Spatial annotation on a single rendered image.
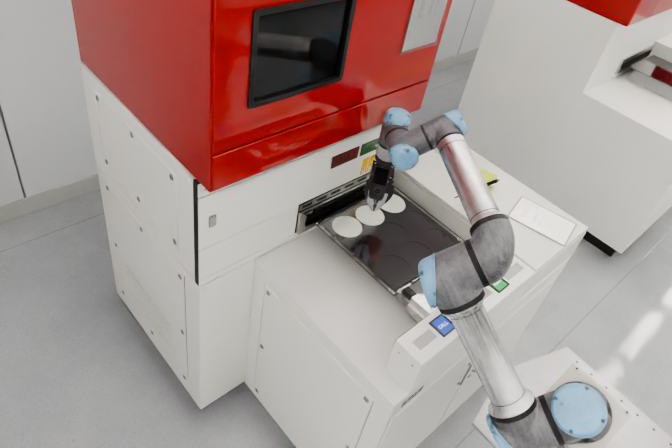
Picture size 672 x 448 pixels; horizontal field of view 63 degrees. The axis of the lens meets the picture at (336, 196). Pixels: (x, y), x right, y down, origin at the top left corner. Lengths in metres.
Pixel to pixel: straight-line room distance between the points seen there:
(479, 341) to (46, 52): 2.22
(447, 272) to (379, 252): 0.52
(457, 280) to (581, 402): 0.40
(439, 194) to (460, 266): 0.71
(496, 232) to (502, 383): 0.36
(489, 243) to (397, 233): 0.62
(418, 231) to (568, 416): 0.76
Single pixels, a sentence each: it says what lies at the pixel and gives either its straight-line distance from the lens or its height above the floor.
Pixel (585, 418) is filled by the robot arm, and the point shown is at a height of 1.06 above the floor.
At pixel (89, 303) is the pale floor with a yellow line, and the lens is 2.78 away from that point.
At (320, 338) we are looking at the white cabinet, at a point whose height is 0.78.
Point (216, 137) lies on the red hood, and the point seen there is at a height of 1.39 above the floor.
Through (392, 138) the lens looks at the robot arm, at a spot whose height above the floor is 1.31.
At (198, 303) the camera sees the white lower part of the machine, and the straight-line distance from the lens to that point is 1.79.
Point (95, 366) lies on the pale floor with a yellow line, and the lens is 2.58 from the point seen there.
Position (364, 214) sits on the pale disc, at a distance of 1.88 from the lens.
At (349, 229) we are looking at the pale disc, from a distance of 1.82.
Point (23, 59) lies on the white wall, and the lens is 2.81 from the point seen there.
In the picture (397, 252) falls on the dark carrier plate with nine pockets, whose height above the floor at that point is 0.90.
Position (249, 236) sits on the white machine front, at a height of 0.94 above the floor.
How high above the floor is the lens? 2.15
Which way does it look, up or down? 40 degrees down
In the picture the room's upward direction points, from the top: 12 degrees clockwise
